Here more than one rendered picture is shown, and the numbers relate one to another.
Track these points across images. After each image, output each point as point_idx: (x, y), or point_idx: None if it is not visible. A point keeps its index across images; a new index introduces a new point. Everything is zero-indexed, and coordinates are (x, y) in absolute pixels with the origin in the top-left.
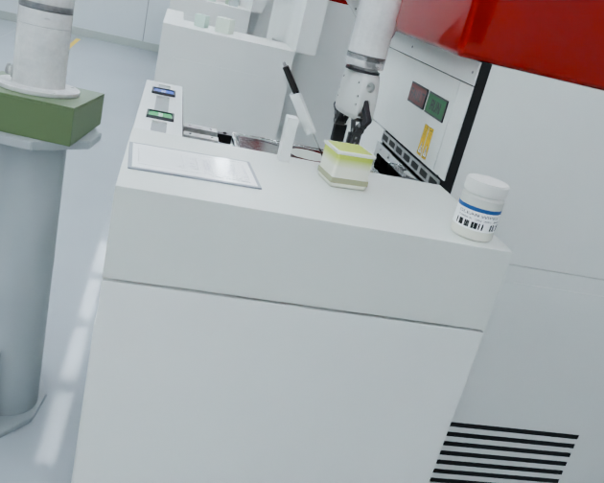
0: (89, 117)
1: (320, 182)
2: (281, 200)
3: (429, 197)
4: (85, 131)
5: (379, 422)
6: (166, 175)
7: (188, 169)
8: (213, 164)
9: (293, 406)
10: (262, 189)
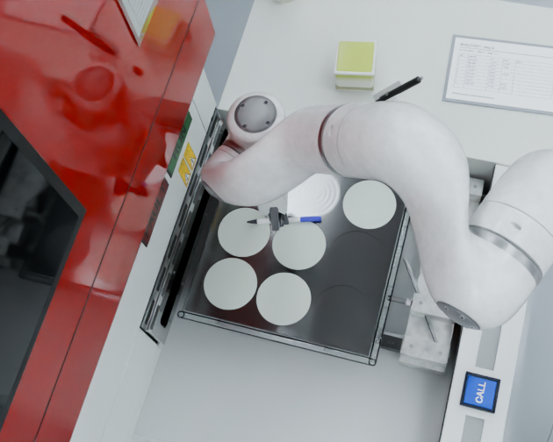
0: None
1: (380, 70)
2: (442, 17)
3: (266, 64)
4: None
5: None
6: (534, 42)
7: (512, 58)
8: (484, 78)
9: None
10: (451, 37)
